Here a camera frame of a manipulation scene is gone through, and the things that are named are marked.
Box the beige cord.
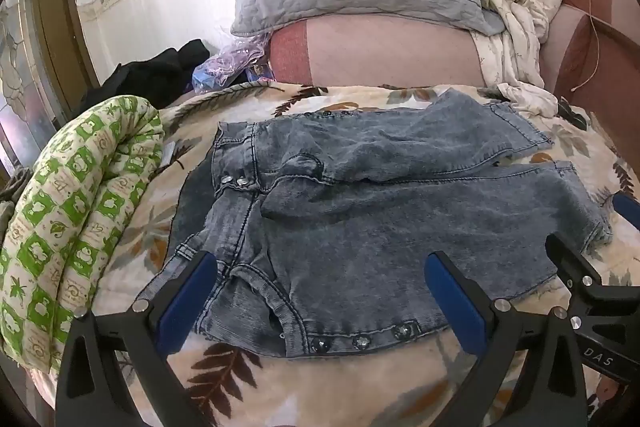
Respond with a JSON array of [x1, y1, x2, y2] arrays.
[[572, 0, 623, 92]]

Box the wooden door frame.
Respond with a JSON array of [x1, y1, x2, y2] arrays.
[[30, 0, 101, 90]]

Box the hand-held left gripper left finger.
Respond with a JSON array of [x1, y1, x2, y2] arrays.
[[55, 251, 219, 427]]

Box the blue denim pants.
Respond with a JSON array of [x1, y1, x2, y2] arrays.
[[170, 88, 613, 359]]

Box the black clothing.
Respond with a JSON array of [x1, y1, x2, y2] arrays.
[[80, 39, 211, 108]]

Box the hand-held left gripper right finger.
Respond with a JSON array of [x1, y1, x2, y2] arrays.
[[424, 251, 588, 427]]

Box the white crumpled floral sheet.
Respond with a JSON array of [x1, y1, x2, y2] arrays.
[[460, 0, 566, 118]]

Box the patterned glass door panel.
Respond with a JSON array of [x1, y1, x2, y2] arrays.
[[0, 0, 68, 180]]

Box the clear purple plastic bag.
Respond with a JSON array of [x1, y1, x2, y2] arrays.
[[192, 32, 273, 92]]

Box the leaf print blanket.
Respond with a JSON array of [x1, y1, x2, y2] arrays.
[[30, 82, 640, 427]]

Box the pink bolster pillow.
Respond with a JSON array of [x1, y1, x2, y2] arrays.
[[270, 16, 488, 88]]

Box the green and white rolled quilt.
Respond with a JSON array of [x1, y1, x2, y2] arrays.
[[0, 96, 166, 375]]

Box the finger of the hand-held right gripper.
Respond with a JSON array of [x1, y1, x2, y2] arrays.
[[545, 232, 640, 308], [612, 193, 640, 230]]

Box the red and pink padded headboard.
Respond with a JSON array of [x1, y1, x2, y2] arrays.
[[535, 0, 640, 128]]

